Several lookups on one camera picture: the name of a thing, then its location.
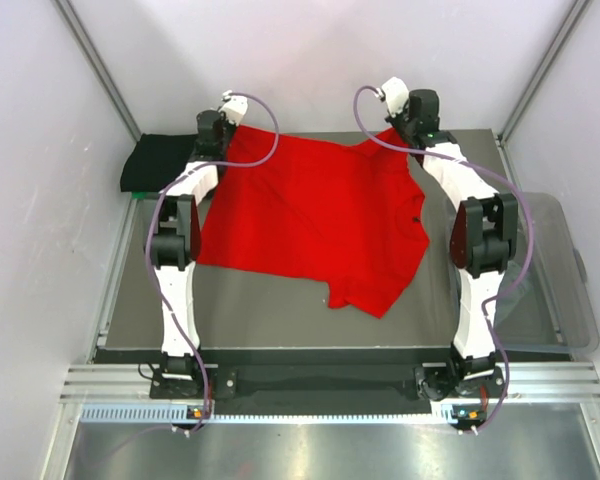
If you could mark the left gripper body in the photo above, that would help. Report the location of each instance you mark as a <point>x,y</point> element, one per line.
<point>228,129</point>

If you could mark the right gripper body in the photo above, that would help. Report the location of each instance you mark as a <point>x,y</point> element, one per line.
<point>401,124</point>

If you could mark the red t shirt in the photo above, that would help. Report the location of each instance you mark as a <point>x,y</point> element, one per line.
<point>348,216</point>

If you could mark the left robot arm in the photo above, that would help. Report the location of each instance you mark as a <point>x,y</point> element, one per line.
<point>172,245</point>

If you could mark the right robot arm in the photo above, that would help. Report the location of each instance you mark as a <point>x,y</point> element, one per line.
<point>483,238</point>

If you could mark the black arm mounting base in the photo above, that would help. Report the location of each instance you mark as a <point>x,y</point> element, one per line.
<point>328,381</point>

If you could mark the folded black t shirt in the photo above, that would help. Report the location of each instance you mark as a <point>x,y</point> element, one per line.
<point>155,162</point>

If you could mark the grey t shirt in bin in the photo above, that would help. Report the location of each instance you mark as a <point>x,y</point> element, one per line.
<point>506,305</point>

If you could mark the clear plastic bin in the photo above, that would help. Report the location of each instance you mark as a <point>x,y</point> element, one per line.
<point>558,317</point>

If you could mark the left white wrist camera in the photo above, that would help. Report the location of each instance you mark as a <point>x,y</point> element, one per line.
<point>234,107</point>

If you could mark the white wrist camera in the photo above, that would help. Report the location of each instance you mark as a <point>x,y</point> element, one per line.
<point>394,93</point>
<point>234,107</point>

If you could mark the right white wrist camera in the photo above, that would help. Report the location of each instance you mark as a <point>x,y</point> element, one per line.
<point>394,93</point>

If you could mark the left corner aluminium post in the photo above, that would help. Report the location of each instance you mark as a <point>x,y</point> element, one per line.
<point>79,32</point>

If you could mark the corner aluminium post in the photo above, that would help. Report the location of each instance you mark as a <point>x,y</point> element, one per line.
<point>575,13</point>
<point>79,32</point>

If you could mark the right corner aluminium post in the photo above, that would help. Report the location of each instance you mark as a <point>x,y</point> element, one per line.
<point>575,13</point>

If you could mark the grey slotted cable duct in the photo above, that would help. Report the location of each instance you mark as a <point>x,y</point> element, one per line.
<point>189,415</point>

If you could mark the aluminium frame rail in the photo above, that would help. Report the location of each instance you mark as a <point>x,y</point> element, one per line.
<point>530,382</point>

